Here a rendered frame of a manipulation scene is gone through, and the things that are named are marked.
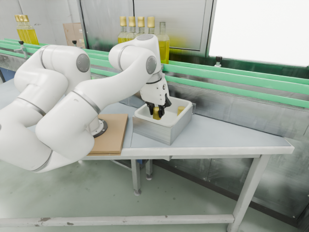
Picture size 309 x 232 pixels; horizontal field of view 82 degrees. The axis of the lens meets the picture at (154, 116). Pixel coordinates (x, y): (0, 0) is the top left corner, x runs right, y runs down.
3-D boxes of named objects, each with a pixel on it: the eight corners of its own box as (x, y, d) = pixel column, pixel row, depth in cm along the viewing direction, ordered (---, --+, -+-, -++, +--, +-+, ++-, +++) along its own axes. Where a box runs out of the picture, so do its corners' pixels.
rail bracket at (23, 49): (31, 60, 129) (24, 40, 122) (20, 62, 124) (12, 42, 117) (28, 59, 131) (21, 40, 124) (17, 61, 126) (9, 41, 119)
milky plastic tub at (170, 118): (191, 118, 82) (194, 101, 78) (170, 145, 65) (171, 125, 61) (159, 109, 90) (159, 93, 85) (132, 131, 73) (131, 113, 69)
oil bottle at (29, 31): (42, 54, 147) (30, 14, 133) (35, 55, 143) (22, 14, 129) (38, 53, 150) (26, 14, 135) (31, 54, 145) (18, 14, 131)
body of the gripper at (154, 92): (169, 71, 59) (171, 97, 67) (144, 66, 64) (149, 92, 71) (158, 83, 55) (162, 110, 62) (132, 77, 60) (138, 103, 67)
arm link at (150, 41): (125, 54, 43) (101, 48, 48) (134, 89, 50) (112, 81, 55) (162, 32, 51) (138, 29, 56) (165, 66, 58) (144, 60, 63)
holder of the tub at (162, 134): (195, 114, 86) (197, 100, 82) (169, 146, 66) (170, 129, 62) (164, 106, 94) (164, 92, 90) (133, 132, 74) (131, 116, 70)
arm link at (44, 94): (54, 119, 51) (18, 109, 57) (95, 64, 63) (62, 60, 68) (28, 99, 44) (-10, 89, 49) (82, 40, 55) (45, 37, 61)
